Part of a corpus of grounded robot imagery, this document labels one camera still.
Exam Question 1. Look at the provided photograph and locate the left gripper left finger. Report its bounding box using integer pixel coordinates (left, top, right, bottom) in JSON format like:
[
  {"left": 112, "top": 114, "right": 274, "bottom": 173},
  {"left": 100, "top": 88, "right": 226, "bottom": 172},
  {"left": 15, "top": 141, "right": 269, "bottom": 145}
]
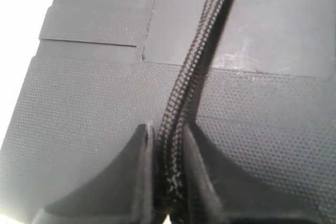
[{"left": 33, "top": 124, "right": 154, "bottom": 223}]

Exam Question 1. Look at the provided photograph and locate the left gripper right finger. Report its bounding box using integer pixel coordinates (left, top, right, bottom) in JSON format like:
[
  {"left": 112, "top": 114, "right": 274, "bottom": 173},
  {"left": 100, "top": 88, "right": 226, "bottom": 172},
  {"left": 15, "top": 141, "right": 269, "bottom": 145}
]
[{"left": 183, "top": 123, "right": 335, "bottom": 223}]

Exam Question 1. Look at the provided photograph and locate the black cord with knot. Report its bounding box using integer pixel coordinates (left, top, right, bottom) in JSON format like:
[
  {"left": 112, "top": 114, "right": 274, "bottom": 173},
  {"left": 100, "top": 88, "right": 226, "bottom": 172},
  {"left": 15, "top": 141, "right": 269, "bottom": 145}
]
[{"left": 154, "top": 0, "right": 245, "bottom": 224}]

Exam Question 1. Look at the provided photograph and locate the black plastic carrying case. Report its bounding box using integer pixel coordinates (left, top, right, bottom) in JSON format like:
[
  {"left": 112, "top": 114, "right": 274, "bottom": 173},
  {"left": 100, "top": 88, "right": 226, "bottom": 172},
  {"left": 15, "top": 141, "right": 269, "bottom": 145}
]
[{"left": 1, "top": 0, "right": 335, "bottom": 223}]

